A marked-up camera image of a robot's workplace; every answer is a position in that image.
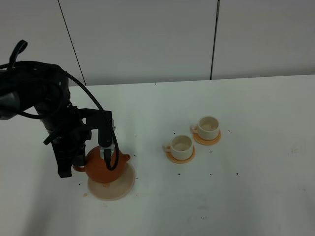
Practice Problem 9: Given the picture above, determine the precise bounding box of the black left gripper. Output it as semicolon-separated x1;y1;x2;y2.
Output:
43;106;113;178

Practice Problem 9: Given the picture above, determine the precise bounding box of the brown round teapot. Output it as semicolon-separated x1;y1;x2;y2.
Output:
73;147;130;183

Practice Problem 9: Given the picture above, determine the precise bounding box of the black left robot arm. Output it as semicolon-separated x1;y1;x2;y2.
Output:
0;61;120;178

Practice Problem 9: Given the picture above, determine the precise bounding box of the beige round teapot tray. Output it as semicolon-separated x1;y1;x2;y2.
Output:
88;163;135;201

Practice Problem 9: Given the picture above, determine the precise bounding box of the near orange saucer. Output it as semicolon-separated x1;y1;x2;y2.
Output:
166;146;196;164

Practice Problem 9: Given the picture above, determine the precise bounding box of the orange saucer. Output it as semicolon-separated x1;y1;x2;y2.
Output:
166;146;196;164
192;131;221;146

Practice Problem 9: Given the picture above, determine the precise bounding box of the near white teacup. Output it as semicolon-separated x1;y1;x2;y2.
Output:
162;135;193;161

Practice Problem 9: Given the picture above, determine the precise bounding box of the white teacup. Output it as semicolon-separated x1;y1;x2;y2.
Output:
190;116;220;141
162;135;193;161

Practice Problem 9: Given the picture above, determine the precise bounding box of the far white teacup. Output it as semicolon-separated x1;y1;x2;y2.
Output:
190;116;220;141

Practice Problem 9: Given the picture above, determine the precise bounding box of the far orange saucer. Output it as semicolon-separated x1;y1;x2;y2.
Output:
192;131;221;146

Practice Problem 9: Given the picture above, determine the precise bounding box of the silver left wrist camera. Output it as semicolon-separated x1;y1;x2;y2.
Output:
98;124;115;160

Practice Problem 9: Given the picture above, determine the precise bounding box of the black braided camera cable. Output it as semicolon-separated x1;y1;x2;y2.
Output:
0;39;120;171

